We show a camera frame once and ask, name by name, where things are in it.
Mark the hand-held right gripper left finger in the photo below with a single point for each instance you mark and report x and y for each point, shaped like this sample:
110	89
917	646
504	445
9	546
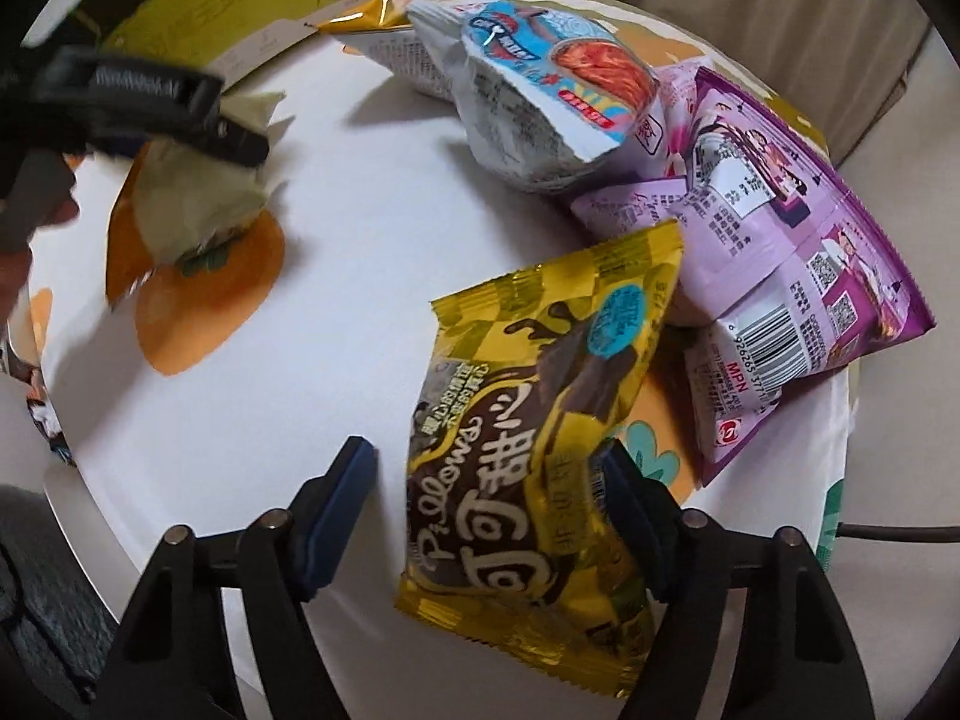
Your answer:
337	521

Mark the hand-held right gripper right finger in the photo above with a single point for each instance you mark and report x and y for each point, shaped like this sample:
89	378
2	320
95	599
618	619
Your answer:
637	529

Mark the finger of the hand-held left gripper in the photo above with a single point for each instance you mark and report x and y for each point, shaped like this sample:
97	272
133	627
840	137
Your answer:
217	141
135	86

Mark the cream orange snack packet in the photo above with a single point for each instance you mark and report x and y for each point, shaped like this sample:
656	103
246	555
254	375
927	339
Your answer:
202	195

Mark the yellow brown snack packet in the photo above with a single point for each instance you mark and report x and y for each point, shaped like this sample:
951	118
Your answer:
525	465

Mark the green cardboard box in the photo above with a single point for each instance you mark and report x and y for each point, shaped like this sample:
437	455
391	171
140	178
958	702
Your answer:
247	7

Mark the person's left hand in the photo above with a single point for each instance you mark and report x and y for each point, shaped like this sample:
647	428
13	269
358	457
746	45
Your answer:
54	214

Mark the small golden snack packet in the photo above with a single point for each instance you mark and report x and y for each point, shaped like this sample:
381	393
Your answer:
375	26

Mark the white round table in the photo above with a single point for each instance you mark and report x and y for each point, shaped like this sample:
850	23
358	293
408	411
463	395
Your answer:
97	532

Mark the lilac snack packet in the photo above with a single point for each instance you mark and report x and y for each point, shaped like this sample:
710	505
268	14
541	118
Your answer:
697	240

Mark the blue white snack packet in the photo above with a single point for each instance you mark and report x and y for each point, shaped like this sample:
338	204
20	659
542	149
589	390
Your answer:
525	105

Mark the purple snack packet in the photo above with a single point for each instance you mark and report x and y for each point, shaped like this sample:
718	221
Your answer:
862	277

